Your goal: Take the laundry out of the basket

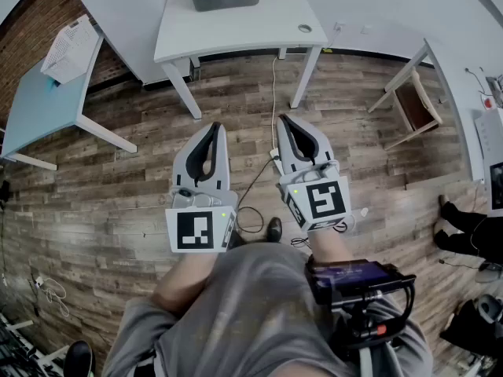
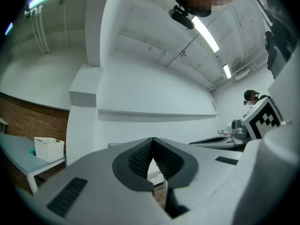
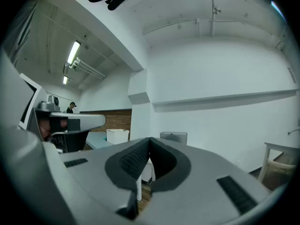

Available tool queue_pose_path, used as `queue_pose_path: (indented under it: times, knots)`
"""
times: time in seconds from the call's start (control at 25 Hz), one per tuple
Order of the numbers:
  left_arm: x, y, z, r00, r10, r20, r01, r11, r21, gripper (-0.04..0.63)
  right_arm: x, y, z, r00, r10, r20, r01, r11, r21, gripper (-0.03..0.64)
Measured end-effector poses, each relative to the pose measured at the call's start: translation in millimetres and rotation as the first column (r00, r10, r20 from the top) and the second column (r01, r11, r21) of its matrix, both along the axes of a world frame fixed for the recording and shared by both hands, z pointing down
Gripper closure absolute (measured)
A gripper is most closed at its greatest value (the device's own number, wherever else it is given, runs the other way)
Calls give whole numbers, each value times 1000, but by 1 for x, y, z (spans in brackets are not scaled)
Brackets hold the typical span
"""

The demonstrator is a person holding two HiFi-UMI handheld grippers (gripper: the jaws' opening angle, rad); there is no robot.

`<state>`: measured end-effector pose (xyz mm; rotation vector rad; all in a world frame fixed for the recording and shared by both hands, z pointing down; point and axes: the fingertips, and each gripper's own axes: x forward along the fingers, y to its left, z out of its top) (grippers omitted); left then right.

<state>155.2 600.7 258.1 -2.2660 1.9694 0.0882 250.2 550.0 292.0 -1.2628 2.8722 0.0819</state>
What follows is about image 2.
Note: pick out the white air conditioner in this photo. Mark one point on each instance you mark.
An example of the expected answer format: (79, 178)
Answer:
(242, 74)

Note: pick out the long ceiling tube light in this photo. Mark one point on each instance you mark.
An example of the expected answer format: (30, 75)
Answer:
(206, 34)

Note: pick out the light blue table white frame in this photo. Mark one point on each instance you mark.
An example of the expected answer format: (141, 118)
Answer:
(16, 149)

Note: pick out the white ceiling pipes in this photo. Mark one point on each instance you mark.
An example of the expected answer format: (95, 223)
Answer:
(39, 32)

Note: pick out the black head camera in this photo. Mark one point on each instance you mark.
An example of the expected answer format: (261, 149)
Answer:
(181, 19)

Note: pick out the short ceiling light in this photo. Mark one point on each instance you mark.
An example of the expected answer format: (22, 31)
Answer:
(227, 71)

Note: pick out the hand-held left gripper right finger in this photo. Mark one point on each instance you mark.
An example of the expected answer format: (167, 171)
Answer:
(201, 163)

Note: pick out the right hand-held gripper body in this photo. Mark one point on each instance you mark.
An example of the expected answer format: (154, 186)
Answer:
(257, 121)

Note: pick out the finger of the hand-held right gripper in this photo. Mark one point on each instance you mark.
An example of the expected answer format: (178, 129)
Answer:
(215, 139)
(222, 145)

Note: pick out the white perforated plastic basket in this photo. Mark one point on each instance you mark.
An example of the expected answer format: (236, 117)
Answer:
(48, 150)

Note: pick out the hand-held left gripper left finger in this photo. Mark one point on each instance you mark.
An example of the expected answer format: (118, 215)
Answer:
(98, 172)

